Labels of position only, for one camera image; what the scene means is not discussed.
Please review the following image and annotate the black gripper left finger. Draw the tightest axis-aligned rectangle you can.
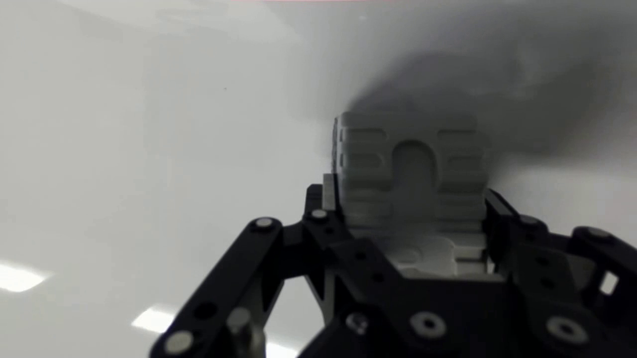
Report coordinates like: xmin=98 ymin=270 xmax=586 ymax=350
xmin=148 ymin=173 xmax=365 ymax=358

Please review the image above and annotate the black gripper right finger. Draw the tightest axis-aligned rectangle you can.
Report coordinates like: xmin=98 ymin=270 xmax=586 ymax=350
xmin=482 ymin=187 xmax=637 ymax=358

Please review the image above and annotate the grey whiteboard eraser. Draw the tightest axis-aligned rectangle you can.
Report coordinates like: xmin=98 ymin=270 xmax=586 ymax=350
xmin=329 ymin=107 xmax=492 ymax=278

